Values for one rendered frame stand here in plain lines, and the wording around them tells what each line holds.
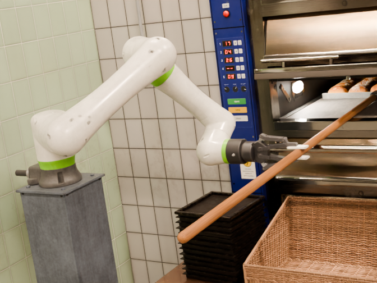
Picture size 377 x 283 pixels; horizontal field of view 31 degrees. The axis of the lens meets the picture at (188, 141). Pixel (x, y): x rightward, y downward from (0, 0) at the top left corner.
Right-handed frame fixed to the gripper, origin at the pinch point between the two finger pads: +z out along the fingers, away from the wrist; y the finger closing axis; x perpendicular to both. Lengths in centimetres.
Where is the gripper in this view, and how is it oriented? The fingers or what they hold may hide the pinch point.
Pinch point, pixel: (298, 152)
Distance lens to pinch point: 241.6
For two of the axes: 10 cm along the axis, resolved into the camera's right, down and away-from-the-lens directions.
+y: 1.3, 9.7, 2.2
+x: -5.0, 2.5, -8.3
